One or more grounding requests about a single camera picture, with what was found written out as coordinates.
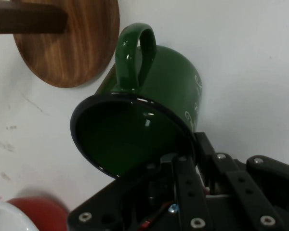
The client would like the wooden mug tree stand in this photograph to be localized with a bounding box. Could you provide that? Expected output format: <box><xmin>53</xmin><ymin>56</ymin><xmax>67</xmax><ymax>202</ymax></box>
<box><xmin>0</xmin><ymin>0</ymin><xmax>121</xmax><ymax>89</ymax></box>

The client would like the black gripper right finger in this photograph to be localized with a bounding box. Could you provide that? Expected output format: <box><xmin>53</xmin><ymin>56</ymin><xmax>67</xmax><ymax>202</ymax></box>
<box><xmin>194</xmin><ymin>131</ymin><xmax>289</xmax><ymax>231</ymax></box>

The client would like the green enamel mug white lettering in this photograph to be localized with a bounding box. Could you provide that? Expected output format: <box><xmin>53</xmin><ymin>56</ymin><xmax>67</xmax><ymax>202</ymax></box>
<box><xmin>69</xmin><ymin>22</ymin><xmax>204</xmax><ymax>179</ymax></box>

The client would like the red bowl white inside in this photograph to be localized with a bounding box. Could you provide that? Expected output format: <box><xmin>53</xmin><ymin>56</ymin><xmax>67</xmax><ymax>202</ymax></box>
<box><xmin>0</xmin><ymin>196</ymin><xmax>68</xmax><ymax>231</ymax></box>

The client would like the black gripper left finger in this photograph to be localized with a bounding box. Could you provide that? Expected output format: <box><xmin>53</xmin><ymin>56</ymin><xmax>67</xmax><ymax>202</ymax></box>
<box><xmin>66</xmin><ymin>154</ymin><xmax>215</xmax><ymax>231</ymax></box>

